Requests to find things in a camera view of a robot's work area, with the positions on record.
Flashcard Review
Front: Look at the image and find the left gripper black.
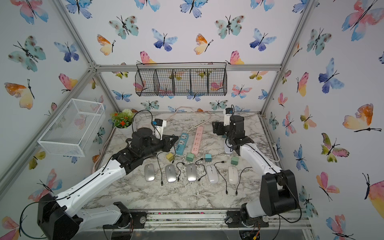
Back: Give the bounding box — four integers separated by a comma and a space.
140, 135, 178, 161

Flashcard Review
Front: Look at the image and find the lavender mouse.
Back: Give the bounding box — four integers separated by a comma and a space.
224, 142, 233, 155

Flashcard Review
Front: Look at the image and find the silver mouse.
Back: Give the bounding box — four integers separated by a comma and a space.
186, 164, 198, 182
144, 164, 156, 182

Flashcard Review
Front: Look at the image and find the yellow charger plug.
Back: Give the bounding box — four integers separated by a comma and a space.
166, 153, 175, 163

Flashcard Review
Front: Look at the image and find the grey mouse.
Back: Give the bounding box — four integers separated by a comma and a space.
165, 164, 177, 183

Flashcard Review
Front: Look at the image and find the white mouse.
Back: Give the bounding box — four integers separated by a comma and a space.
228, 166, 239, 185
206, 165, 219, 184

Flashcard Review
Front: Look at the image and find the black usb cable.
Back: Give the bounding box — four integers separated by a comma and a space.
212, 160, 229, 193
155, 149, 169, 186
194, 157, 208, 182
175, 161, 187, 182
234, 166, 253, 196

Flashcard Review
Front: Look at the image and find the blue power strip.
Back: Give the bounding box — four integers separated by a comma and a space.
176, 133, 189, 156

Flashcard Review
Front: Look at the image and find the pink power strip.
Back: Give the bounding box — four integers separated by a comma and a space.
191, 126, 204, 156

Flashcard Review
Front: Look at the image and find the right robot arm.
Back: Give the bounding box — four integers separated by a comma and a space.
212, 114, 300, 227

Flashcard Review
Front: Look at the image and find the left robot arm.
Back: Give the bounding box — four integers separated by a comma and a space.
37, 128, 179, 240

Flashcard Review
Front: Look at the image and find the potted plant white pot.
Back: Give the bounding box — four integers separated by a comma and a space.
110, 109, 134, 129

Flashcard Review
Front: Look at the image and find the white power cord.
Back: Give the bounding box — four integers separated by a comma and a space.
187, 112, 284, 163

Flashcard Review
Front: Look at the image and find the black wire wall basket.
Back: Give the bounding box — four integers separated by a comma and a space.
134, 62, 228, 97

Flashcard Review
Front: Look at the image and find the white mesh wall basket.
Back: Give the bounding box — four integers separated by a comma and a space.
38, 99, 106, 157

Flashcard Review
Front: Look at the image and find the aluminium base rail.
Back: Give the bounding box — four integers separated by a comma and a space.
95, 209, 312, 231

